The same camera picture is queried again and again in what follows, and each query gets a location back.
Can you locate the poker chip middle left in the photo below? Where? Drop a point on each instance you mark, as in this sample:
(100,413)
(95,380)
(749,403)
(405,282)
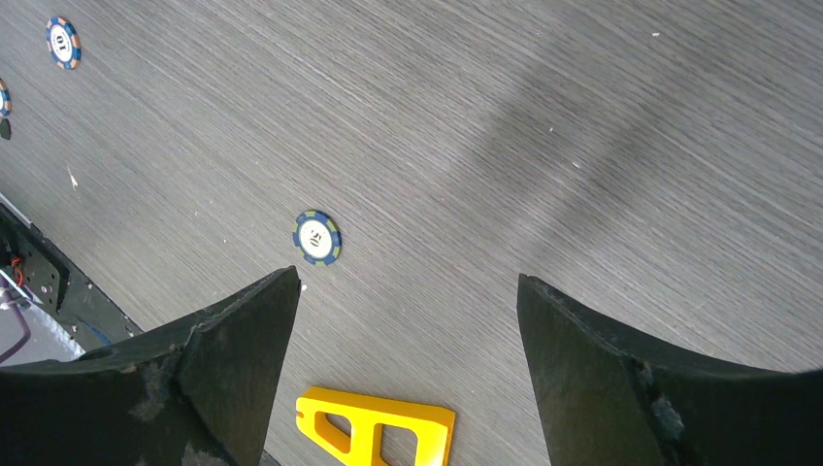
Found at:
(64,43)

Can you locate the yellow triangular plastic piece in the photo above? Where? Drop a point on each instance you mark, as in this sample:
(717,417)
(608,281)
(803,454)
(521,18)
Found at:
(349,426)

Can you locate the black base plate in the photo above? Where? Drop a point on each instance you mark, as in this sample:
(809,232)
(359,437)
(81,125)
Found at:
(56,303)

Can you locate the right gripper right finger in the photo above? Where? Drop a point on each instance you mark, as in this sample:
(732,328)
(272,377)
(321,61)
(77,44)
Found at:
(610,394)

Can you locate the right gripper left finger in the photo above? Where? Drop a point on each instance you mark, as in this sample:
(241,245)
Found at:
(198,390)

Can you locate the poker chip lower left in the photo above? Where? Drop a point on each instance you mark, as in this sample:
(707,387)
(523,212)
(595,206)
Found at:
(6,101)

